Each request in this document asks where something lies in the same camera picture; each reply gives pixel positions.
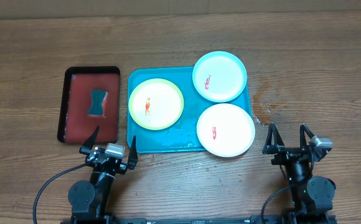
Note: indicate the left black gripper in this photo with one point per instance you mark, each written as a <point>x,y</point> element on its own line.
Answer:
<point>118,168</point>

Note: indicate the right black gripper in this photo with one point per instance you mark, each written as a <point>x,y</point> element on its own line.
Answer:
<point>287,152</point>

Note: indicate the green pink sponge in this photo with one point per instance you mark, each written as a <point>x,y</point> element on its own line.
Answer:
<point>98,100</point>

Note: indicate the white plate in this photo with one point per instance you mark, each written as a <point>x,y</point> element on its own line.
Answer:
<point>225,130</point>

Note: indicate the yellow-green rimmed plate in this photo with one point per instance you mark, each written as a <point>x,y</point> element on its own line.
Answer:
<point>156,104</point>

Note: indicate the light blue plate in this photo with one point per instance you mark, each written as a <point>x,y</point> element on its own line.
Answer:
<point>219,76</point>

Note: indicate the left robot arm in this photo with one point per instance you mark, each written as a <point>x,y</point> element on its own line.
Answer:
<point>90,198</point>

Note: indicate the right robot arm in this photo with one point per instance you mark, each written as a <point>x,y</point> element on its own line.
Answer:
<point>311,195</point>

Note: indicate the black red-lined tray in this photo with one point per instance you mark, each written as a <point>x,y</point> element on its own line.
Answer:
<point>75,125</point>

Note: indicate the teal plastic tray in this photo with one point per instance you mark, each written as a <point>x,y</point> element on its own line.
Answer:
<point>180,136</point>

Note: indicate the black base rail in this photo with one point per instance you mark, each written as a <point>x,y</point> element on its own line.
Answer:
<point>254,219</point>

